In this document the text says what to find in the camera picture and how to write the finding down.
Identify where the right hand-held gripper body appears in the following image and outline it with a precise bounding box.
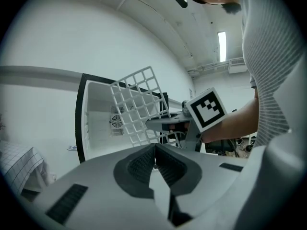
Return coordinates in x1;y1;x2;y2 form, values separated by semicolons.
176;87;228;153

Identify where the fridge fan vent panel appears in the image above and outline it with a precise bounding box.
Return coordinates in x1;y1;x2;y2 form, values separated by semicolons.
109;105;126;138

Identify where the dark chair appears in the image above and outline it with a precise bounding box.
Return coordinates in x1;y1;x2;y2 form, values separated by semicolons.
205;139;240;158

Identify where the white wall air conditioner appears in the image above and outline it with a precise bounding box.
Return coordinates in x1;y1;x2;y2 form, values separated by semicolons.
227;57;248;74

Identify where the person's right forearm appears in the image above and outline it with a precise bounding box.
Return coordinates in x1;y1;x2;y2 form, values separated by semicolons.
201;96;260;144

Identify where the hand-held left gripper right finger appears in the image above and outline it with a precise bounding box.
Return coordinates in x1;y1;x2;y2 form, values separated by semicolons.
155;143;249;219

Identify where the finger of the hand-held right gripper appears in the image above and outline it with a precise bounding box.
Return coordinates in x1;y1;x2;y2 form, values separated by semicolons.
157;112;183;120
145;117;192;132

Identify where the white grid fridge shelf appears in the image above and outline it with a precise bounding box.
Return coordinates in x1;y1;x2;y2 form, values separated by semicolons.
110;66;180;149

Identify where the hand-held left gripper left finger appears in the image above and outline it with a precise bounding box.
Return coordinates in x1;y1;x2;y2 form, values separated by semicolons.
32;143;169;230

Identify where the white checked cloth furniture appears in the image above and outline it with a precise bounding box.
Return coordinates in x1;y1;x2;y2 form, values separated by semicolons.
0;139;50;196

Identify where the white fridge with black frame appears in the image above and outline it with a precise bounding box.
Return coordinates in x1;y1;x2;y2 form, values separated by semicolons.
74;73;172;164

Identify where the long ceiling light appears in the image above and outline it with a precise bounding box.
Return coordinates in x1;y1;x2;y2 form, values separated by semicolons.
217;31;227;63

